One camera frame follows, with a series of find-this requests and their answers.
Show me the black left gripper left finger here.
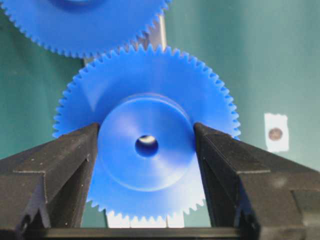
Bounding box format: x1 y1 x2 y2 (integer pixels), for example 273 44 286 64
0 123 100 240

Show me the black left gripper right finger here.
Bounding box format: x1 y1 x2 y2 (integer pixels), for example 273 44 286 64
193 122 320 240

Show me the small blue plastic gear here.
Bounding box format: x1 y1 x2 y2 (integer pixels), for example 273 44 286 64
53 46 240 219

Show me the large blue plastic gear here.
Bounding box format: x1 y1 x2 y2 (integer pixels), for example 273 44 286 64
0 0 170 58

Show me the white paper marker with dot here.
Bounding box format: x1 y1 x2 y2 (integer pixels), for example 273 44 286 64
264 112 290 153

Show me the aluminium extrusion rail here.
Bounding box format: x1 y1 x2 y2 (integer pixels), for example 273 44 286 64
104 15 185 228

